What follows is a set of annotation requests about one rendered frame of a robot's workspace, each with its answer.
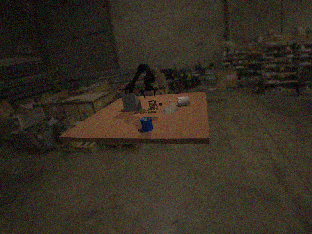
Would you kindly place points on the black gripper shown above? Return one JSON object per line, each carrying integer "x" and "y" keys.
{"x": 142, "y": 91}

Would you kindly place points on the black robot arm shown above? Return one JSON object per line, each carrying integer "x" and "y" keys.
{"x": 150, "y": 79}

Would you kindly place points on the blue mug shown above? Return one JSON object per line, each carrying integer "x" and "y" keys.
{"x": 147, "y": 125}

